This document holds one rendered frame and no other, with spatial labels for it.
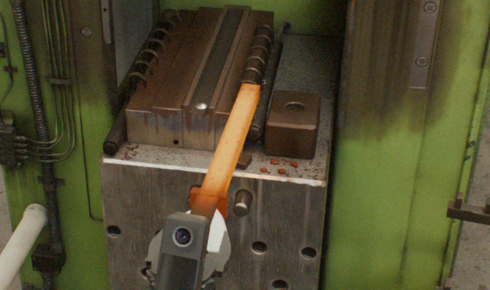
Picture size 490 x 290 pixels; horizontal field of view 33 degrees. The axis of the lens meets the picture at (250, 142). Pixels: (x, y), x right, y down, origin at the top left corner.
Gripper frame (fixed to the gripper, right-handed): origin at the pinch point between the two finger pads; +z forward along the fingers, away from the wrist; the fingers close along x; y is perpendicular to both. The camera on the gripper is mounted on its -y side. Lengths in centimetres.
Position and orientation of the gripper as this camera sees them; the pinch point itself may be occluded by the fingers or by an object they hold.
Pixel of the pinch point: (205, 210)
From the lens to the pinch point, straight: 102.1
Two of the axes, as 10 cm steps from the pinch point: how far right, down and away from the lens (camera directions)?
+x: 9.8, 1.2, -1.3
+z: 1.8, -5.4, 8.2
